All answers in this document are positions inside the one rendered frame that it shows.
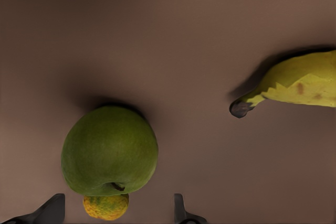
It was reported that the yellow banana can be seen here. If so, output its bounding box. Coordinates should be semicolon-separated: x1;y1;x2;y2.
229;49;336;119

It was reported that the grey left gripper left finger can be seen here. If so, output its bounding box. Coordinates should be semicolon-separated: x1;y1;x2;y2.
0;193;66;224

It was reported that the small orange-yellow citrus fruit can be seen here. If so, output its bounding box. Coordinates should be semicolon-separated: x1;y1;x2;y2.
82;193;130;221

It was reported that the green apple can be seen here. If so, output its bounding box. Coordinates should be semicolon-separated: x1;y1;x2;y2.
60;105;159;197

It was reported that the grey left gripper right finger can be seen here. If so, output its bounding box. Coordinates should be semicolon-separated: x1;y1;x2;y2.
174;193;208;224

